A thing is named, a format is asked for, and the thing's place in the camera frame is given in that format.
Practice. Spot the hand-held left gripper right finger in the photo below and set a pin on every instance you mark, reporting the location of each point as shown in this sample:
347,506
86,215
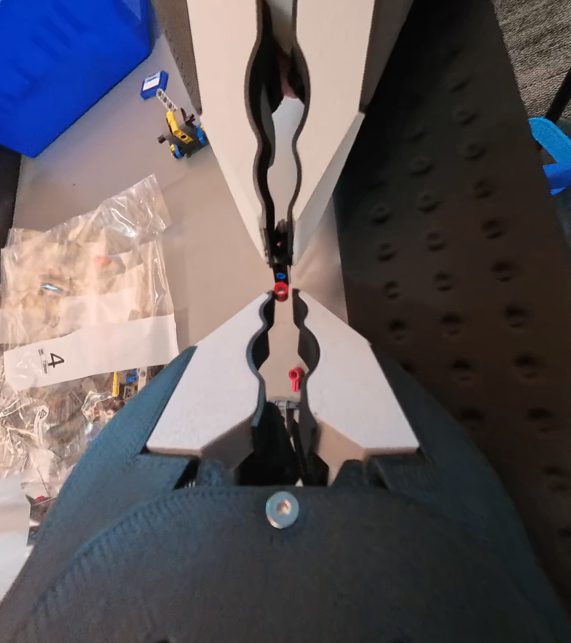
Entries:
360,402

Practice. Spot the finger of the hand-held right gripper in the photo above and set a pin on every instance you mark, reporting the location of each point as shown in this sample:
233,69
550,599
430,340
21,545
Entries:
225,75
335,75

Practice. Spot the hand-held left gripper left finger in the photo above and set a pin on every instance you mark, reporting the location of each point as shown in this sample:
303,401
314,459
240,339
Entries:
205,402

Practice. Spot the small blue lego tile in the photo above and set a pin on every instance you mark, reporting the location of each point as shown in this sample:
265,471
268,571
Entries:
153,84

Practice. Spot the light grey lego beam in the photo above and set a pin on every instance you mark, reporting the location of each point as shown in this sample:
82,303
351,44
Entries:
166,98

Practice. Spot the yellow and black lego assembly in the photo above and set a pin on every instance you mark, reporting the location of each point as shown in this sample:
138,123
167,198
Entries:
182,133

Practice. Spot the grey lego axle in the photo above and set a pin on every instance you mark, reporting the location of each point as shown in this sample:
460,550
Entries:
285,403

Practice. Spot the red lego bush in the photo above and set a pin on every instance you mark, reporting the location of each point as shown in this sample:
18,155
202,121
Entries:
281,290

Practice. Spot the black lego beam assembly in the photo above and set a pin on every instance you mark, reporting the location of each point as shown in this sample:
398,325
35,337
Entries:
280,241

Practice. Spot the red lego pin connector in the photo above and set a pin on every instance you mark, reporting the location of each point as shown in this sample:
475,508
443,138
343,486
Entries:
295,376

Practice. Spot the clear bags of LEGO parts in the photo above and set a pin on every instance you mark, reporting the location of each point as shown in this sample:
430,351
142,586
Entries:
89,346

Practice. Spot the blue plastic bin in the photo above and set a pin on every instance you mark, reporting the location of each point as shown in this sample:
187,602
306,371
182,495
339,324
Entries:
54,65

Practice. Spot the blue plastic object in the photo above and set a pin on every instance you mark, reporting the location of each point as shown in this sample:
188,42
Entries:
561,155

